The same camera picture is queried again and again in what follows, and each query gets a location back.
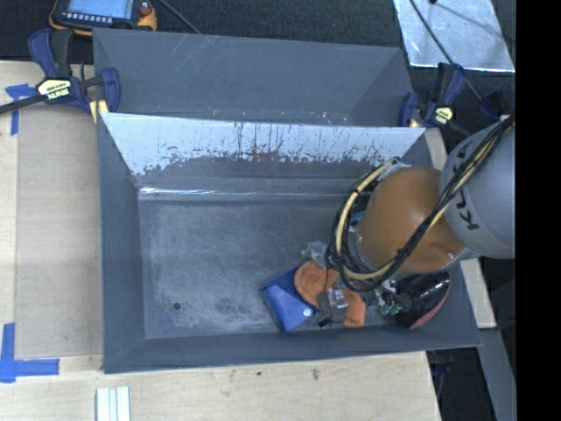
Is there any orange cloth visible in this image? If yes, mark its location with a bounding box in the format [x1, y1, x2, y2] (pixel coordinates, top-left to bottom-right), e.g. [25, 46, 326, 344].
[293, 260, 367, 328]

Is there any pale grey small object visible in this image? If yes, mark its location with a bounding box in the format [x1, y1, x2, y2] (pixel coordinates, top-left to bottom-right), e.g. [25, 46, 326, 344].
[301, 240, 330, 271]

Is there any blue flat pouch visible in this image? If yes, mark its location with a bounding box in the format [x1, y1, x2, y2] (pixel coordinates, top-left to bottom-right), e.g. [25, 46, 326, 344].
[260, 266, 317, 333]

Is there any black and red rounded object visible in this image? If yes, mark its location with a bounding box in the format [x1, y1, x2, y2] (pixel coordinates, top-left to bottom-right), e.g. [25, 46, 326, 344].
[393, 269, 452, 331]

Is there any grey metal bin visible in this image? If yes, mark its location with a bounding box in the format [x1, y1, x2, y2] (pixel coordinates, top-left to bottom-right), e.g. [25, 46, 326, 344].
[91, 27, 484, 375]

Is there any pale wood board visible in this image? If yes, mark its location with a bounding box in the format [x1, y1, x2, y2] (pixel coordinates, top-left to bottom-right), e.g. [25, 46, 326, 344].
[14, 102, 104, 360]

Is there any black cylinder on white bracket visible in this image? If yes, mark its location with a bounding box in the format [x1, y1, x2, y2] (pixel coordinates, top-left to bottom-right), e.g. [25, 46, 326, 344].
[377, 278, 414, 314]

